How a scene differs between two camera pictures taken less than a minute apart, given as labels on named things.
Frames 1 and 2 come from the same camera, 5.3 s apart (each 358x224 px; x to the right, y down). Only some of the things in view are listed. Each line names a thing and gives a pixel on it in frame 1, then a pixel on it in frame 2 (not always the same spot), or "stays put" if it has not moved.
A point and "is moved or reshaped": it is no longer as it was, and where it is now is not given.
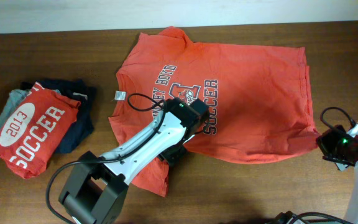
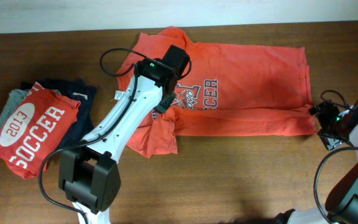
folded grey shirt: [16, 98] stays put
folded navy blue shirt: [84, 93] stays put
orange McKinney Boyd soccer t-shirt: [257, 98] is moved or reshaped
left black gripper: [174, 157] -> [164, 105]
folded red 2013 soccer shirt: [33, 130] stays put
